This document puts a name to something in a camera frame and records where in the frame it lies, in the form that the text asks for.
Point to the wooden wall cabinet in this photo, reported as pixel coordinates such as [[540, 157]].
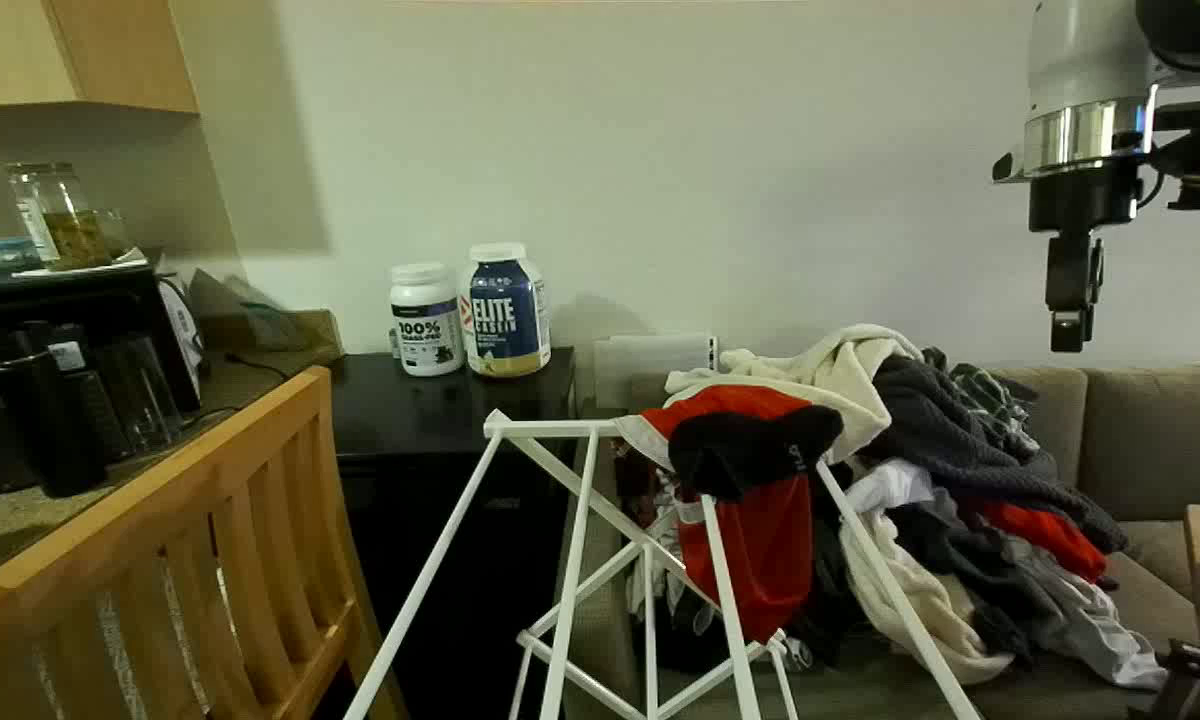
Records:
[[82, 53]]

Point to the grey white garment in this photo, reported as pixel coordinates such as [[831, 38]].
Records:
[[1092, 627]]

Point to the dark grey fleece garment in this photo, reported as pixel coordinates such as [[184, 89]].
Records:
[[946, 442]]

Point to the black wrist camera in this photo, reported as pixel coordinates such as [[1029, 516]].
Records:
[[1193, 151]]

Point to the white protein tub black label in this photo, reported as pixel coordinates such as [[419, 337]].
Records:
[[426, 335]]

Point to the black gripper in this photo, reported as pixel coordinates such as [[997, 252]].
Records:
[[1083, 200]]

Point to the black side table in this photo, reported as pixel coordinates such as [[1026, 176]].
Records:
[[415, 415]]

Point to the small red cloth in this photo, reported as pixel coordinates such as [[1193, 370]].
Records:
[[1044, 532]]

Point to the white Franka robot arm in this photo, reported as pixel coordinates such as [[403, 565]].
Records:
[[1086, 53]]

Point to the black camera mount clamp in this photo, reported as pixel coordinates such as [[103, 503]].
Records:
[[1197, 194]]

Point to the red white-trimmed shorts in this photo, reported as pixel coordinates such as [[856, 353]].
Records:
[[761, 560]]

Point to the glass jar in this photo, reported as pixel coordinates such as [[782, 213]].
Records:
[[62, 213]]

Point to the blue label protein tub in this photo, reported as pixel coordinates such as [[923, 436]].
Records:
[[504, 323]]

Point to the dark olive bag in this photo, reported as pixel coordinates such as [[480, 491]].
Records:
[[255, 326]]

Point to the cream white cloth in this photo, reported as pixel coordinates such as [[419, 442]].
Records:
[[923, 602]]

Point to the black microwave oven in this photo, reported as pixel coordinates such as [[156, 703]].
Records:
[[53, 402]]

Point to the wooden slatted chair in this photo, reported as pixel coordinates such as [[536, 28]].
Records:
[[134, 532]]

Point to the black garment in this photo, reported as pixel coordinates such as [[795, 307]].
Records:
[[747, 453]]

